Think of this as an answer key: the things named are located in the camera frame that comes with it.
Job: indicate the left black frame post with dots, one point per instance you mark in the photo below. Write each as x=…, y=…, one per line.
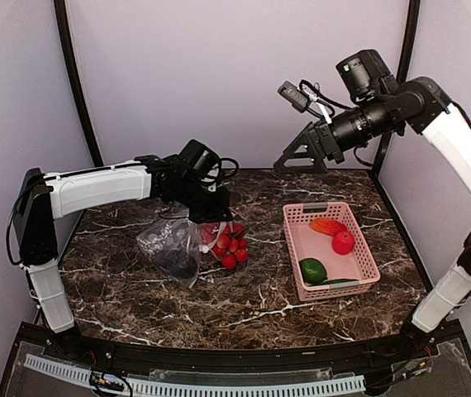
x=70, y=62

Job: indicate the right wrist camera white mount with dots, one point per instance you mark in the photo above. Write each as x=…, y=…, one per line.
x=304, y=98

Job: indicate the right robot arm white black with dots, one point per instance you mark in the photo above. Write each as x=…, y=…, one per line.
x=384, y=105

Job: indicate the green cucumber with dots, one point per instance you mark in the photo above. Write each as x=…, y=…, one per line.
x=336, y=282

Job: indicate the white slotted cable duct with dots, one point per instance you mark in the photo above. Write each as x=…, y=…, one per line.
x=76, y=375

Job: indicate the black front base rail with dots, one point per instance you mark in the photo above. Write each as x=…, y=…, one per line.
x=441, y=368

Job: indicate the green lime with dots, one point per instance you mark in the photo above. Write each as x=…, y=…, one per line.
x=313, y=271

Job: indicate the pink perforated plastic basket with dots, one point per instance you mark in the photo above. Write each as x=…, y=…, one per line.
x=303, y=243

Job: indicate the clear zip top bag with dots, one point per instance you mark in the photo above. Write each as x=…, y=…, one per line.
x=178, y=233

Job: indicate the red lychee bunch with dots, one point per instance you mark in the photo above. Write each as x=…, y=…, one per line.
x=225, y=242

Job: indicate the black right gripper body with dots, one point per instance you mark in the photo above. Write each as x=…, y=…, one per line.
x=377, y=119

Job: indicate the red orange mango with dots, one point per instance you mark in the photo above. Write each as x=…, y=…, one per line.
x=327, y=226

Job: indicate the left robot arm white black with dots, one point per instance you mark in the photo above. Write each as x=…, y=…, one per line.
x=44, y=198

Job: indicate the purple eggplant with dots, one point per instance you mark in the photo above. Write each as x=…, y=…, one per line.
x=176, y=263

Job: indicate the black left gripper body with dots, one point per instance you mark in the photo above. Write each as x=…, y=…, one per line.
x=204, y=208

